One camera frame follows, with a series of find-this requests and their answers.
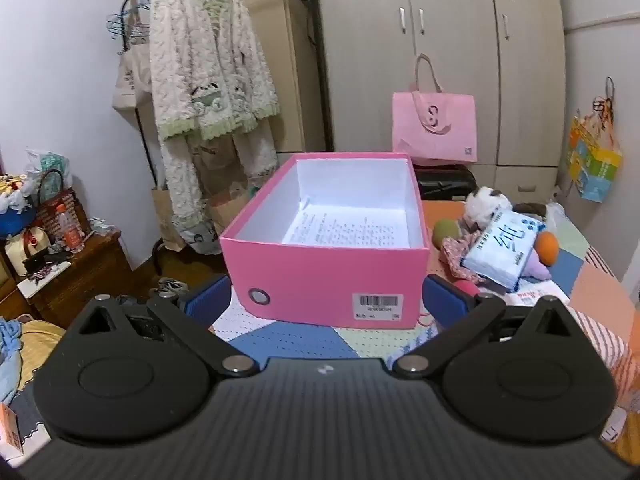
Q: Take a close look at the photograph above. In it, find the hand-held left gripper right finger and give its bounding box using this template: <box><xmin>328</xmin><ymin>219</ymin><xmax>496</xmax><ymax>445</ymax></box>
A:
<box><xmin>391</xmin><ymin>275</ymin><xmax>583</xmax><ymax>380</ymax></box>

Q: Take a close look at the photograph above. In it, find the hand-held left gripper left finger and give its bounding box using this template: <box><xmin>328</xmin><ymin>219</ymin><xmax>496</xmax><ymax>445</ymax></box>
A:
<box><xmin>65</xmin><ymin>274</ymin><xmax>261</xmax><ymax>379</ymax></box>

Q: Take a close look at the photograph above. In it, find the pink floral cloth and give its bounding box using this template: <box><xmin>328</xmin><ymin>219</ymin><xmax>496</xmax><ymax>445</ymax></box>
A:
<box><xmin>440</xmin><ymin>232</ymin><xmax>488</xmax><ymax>281</ymax></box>

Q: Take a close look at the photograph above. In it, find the green soft ball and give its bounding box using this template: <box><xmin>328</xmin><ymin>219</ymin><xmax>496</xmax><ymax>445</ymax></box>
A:
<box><xmin>432</xmin><ymin>220</ymin><xmax>463</xmax><ymax>252</ymax></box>

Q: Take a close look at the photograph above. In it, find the blue tissue pack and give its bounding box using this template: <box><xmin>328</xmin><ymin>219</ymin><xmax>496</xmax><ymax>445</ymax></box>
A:
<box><xmin>460</xmin><ymin>210</ymin><xmax>546</xmax><ymax>291</ymax></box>

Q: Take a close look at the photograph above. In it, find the purple plush toy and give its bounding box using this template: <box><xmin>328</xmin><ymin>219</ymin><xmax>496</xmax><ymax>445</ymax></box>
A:
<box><xmin>520</xmin><ymin>252</ymin><xmax>551</xmax><ymax>281</ymax></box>

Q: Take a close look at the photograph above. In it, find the panda plush toy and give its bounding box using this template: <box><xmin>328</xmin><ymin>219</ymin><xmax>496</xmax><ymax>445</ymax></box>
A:
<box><xmin>462</xmin><ymin>187</ymin><xmax>513</xmax><ymax>233</ymax></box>

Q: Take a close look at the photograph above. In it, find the pink cardboard box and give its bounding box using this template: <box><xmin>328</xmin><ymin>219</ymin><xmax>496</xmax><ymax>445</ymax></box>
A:
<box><xmin>220</xmin><ymin>152</ymin><xmax>431</xmax><ymax>331</ymax></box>

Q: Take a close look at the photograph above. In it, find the orange soft ball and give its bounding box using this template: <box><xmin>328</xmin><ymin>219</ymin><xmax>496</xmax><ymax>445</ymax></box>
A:
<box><xmin>535</xmin><ymin>230</ymin><xmax>560</xmax><ymax>267</ymax></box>

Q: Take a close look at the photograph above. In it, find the grey sneaker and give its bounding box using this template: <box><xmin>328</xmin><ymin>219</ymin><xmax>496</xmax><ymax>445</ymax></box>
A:
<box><xmin>157</xmin><ymin>276</ymin><xmax>192</xmax><ymax>297</ymax></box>

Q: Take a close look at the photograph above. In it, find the black suitcase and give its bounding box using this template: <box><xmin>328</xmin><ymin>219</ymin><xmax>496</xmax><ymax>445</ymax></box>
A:
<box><xmin>415</xmin><ymin>162</ymin><xmax>478</xmax><ymax>201</ymax></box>

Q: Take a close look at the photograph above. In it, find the patchwork blanket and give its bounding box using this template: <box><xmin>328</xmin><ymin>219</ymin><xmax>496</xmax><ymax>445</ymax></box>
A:
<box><xmin>210</xmin><ymin>200</ymin><xmax>640</xmax><ymax>456</ymax></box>

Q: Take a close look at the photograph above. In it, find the printed paper sheet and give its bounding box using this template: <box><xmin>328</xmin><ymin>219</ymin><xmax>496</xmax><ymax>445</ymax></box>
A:
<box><xmin>282</xmin><ymin>205</ymin><xmax>408</xmax><ymax>249</ymax></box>

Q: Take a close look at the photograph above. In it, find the wooden nightstand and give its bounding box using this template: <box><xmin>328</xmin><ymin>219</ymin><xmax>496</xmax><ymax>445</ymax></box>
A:
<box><xmin>25</xmin><ymin>232</ymin><xmax>132</xmax><ymax>329</ymax></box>

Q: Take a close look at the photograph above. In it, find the orange drink bottle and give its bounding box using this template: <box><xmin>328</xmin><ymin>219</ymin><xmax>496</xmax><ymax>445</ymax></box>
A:
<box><xmin>56</xmin><ymin>203</ymin><xmax>86</xmax><ymax>253</ymax></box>

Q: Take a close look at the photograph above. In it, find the black clothes rack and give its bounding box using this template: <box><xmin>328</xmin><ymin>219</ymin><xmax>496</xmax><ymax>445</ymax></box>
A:
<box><xmin>119</xmin><ymin>0</ymin><xmax>201</xmax><ymax>273</ymax></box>

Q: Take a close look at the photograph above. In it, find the pink tote bag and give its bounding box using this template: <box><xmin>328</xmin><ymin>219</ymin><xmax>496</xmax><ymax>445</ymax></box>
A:
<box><xmin>391</xmin><ymin>54</ymin><xmax>478</xmax><ymax>166</ymax></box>

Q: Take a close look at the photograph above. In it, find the colourful cartoon gift bag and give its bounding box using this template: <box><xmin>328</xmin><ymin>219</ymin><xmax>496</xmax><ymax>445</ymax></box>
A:
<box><xmin>567</xmin><ymin>77</ymin><xmax>623</xmax><ymax>204</ymax></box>

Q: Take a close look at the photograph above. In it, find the blue towel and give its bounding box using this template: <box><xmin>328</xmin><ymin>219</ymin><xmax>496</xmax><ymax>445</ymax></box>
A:
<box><xmin>0</xmin><ymin>317</ymin><xmax>23</xmax><ymax>406</ymax></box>

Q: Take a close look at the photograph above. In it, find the white plastic bag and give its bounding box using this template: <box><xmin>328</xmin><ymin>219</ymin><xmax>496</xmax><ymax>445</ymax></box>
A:
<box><xmin>27</xmin><ymin>150</ymin><xmax>72</xmax><ymax>186</ymax></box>

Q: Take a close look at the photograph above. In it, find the white canvas tote bag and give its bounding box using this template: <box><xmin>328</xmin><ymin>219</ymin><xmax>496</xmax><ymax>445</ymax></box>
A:
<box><xmin>112</xmin><ymin>42</ymin><xmax>153</xmax><ymax>111</ymax></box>

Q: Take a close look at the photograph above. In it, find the cream fleece pajama jacket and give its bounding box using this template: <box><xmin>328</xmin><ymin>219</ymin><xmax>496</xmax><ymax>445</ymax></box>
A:
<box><xmin>150</xmin><ymin>0</ymin><xmax>281</xmax><ymax>141</ymax></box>

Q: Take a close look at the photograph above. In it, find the small orange box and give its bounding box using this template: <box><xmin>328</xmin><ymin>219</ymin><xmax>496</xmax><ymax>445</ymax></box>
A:
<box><xmin>0</xmin><ymin>402</ymin><xmax>25</xmax><ymax>463</ymax></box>

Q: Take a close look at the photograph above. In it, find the beige wardrobe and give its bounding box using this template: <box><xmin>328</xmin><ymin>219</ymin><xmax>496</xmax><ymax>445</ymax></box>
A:
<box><xmin>312</xmin><ymin>0</ymin><xmax>566</xmax><ymax>196</ymax></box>

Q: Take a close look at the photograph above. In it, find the bunch of wire hangers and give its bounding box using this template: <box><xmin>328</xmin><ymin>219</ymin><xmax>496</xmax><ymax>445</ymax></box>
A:
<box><xmin>106</xmin><ymin>0</ymin><xmax>151</xmax><ymax>42</ymax></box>

